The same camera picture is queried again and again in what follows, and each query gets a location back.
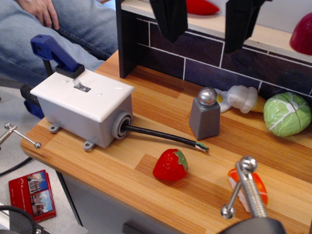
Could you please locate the red booklet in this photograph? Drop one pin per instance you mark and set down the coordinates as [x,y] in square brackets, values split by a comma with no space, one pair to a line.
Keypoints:
[32,193]

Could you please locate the dark red toy apple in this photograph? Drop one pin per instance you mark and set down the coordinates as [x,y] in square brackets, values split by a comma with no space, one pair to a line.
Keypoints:
[301,39]

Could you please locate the person's hand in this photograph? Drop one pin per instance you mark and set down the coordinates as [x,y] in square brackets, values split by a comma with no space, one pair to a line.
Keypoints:
[42,10]

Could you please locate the red toy strawberry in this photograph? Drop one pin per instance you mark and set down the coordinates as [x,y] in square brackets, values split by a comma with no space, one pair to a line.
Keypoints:
[171,165]

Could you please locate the person's leg in jeans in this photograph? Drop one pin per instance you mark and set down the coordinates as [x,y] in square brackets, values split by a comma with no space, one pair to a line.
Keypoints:
[87,31]

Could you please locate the green toy cabbage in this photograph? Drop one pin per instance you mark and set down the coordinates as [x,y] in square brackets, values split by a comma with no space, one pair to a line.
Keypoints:
[287,114]

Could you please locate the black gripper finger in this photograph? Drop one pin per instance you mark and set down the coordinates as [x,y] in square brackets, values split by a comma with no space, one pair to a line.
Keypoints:
[241,16]
[171,16]

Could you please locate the grey light switch box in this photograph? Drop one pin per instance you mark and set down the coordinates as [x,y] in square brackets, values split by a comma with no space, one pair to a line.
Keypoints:
[95,113]

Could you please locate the grey cabinet drawer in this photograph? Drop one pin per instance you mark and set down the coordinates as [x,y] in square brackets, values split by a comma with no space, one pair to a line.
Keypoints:
[102,214]

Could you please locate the toy fried egg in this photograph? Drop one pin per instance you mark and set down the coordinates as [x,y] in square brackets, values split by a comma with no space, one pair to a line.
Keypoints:
[222,100]

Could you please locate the clear light switch toggle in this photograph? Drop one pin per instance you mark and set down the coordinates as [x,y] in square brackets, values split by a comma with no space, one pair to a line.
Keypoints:
[79,85]

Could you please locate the orange toy salmon sushi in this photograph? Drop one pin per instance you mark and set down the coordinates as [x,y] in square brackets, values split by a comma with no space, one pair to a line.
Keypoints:
[234,178]

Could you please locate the metal clamp handle left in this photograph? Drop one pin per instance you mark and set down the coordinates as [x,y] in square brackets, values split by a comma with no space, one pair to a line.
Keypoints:
[12,129]

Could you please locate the grey salt shaker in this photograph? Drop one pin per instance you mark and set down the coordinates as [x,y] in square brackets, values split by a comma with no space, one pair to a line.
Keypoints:
[205,114]

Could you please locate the black wooden shelf with tiles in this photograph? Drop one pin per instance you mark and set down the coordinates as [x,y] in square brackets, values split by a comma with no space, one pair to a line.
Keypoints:
[266,60]

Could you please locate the red toy pepper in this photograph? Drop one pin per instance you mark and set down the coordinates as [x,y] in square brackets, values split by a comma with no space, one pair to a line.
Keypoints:
[201,7]

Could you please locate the blue bar clamp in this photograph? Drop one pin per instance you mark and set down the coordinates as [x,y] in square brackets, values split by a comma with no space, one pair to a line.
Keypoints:
[47,48]

